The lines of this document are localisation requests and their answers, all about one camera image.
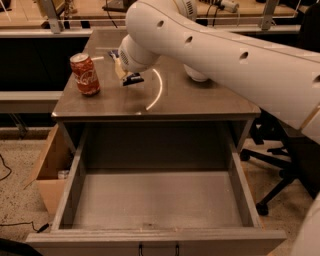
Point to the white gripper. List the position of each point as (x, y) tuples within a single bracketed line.
[(129, 61)]

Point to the dark blue rxbar snack bar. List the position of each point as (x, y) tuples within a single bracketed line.
[(132, 79)]

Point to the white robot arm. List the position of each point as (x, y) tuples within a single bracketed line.
[(282, 80)]

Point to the grey cabinet counter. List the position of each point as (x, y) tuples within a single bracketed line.
[(165, 112)]

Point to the grey open top drawer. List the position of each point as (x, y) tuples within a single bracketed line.
[(156, 190)]

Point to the red coca-cola can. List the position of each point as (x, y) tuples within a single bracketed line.
[(85, 74)]

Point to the black monitor stand base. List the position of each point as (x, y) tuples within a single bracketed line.
[(117, 5)]

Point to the white ceramic bowl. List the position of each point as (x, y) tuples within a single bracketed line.
[(195, 75)]

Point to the cardboard box on floor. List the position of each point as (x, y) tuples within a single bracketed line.
[(54, 158)]

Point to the white power adapter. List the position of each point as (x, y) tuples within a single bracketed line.
[(229, 5)]

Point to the black office chair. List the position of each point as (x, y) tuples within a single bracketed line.
[(303, 152)]

